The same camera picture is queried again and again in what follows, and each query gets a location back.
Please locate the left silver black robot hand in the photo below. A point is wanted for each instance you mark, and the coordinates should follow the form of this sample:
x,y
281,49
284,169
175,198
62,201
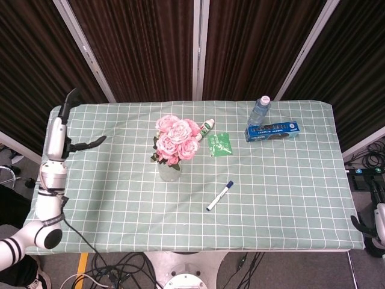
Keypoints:
x,y
57,138

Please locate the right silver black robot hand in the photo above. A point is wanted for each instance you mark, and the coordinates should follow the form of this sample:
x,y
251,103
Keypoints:
x,y
380,222

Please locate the pink artificial rose bouquet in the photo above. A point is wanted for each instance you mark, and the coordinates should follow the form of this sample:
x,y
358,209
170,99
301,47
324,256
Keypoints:
x,y
179,135

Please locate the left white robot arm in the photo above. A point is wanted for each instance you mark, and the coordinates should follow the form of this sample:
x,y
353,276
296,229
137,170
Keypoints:
x,y
48,207

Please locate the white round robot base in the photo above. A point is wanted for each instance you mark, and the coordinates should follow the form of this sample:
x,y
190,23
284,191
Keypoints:
x,y
185,271

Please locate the clear ribbed glass vase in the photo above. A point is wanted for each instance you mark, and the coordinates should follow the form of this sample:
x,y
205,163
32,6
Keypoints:
x,y
169,175

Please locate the black foot pedal box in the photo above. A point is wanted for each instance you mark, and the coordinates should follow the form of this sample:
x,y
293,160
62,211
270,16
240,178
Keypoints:
x,y
365,177

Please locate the dark brown corrugated panel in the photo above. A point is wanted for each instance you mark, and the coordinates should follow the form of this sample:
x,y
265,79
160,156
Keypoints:
x,y
255,48
358,60
144,51
27,60

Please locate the blue cookie box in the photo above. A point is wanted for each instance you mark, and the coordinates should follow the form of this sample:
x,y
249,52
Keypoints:
x,y
272,132

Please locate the black white sneaker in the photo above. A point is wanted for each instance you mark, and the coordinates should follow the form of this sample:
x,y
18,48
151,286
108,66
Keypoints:
x,y
40,281

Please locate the small white green bottle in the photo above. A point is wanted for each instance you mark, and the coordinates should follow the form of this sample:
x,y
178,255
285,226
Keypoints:
x,y
207,126

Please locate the white blue marker pen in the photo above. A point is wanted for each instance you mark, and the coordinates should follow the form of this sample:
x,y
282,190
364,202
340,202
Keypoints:
x,y
219,195

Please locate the clear plastic water bottle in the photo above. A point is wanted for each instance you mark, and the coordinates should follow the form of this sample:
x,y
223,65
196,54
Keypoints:
x,y
259,113

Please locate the green sachet packet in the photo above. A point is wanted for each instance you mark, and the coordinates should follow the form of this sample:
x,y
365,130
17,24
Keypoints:
x,y
221,146

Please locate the green white checked tablecloth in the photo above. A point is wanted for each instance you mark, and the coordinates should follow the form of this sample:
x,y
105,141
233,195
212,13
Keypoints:
x,y
210,216

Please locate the white partition post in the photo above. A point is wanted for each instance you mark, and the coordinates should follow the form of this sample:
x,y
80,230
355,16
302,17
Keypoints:
x,y
18,146
364,143
309,51
200,51
87,54

